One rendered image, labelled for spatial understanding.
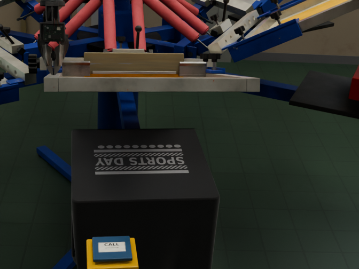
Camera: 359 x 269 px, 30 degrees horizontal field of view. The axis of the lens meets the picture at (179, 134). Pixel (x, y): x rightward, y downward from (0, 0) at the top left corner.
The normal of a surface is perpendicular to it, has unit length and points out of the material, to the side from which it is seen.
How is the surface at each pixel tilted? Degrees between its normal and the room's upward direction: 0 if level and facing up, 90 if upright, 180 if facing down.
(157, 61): 70
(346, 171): 0
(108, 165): 0
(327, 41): 90
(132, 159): 0
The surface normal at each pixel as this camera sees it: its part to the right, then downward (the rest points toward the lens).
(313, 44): 0.04, 0.44
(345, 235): 0.06, -0.90
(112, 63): 0.15, 0.11
